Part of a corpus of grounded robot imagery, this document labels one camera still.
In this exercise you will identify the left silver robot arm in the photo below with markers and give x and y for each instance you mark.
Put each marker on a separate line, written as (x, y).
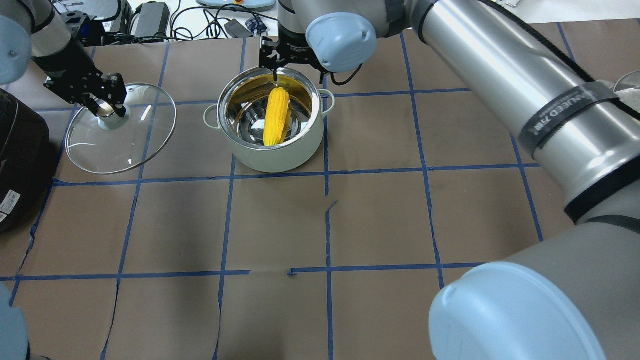
(33, 31)

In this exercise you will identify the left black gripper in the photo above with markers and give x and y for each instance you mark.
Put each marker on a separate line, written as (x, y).
(71, 73)

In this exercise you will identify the yellow corn cob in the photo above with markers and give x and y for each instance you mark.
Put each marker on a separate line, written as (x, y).
(277, 117)

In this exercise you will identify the glass pot lid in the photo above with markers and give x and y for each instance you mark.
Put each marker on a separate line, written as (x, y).
(120, 138)

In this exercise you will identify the dark brown rice cooker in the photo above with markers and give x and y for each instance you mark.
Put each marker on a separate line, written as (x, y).
(25, 158)

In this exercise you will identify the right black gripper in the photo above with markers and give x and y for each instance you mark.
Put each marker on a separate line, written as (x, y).
(293, 51)

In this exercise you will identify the steel bowl with food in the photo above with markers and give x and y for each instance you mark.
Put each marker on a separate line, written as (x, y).
(628, 87)

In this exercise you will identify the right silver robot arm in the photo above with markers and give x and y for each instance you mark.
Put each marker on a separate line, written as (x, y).
(435, 238)

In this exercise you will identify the black power adapter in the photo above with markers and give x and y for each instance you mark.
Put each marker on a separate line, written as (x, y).
(152, 22)

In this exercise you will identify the pale green cooking pot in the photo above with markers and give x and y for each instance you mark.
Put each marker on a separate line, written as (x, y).
(240, 111)

